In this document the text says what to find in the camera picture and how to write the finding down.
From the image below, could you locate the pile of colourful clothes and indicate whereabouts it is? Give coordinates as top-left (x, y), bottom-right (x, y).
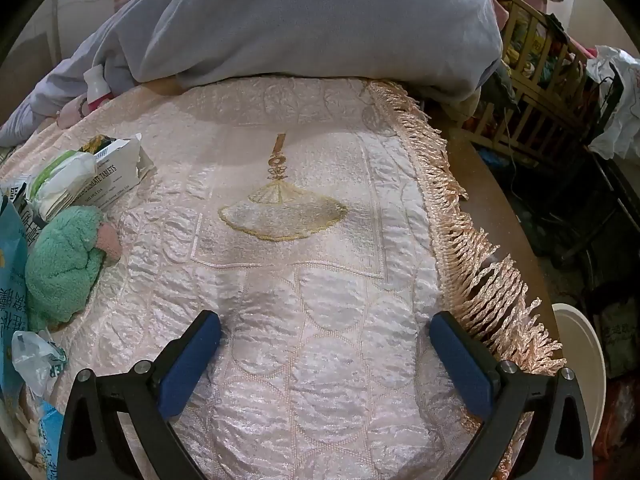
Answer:
top-left (500, 5), bottom-right (601, 91)

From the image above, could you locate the pink fringed bedspread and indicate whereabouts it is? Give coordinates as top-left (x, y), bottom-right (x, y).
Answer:
top-left (0, 77), bottom-right (568, 480)

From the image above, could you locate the white spray bottle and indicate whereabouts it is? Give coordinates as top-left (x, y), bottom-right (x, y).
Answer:
top-left (84, 66), bottom-right (113, 111)

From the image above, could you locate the black white printed packet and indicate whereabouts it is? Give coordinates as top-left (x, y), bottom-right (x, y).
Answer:
top-left (0, 175), bottom-right (31, 213)

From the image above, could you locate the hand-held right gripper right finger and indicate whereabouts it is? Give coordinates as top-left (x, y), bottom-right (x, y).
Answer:
top-left (429, 311), bottom-right (596, 480)

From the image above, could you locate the white green medicine box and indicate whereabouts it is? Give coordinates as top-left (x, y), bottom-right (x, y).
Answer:
top-left (77, 132), bottom-right (156, 211)

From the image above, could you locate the pink white pouch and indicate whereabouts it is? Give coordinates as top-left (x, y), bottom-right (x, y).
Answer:
top-left (56, 95), bottom-right (87, 128)

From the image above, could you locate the white plastic bucket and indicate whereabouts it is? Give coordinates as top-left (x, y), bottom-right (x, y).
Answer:
top-left (550, 302), bottom-right (608, 461)

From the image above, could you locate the large white plastic bag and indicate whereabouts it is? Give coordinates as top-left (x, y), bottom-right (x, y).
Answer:
top-left (585, 45), bottom-right (640, 161)

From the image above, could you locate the green fuzzy plush cloth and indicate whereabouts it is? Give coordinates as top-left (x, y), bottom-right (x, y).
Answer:
top-left (25, 205), bottom-right (123, 333)

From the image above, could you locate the white green wipes pack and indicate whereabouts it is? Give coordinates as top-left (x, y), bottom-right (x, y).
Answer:
top-left (25, 152), bottom-right (98, 223)

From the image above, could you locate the blue white plastic packet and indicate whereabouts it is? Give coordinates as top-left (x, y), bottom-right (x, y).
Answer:
top-left (30, 400), bottom-right (66, 480)

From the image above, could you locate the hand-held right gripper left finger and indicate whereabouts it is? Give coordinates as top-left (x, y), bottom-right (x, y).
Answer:
top-left (57, 310), bottom-right (223, 480)

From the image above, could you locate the wooden bed frame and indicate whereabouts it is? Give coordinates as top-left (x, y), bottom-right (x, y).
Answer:
top-left (442, 125), bottom-right (563, 356)

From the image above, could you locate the blue-grey quilt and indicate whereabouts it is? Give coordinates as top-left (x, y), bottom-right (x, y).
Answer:
top-left (0, 0), bottom-right (503, 148)

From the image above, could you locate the clear printed plastic bag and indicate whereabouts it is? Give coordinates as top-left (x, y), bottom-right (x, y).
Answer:
top-left (11, 330), bottom-right (68, 401)

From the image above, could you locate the blue snack bag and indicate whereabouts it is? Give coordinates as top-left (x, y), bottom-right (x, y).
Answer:
top-left (0, 195), bottom-right (31, 401)

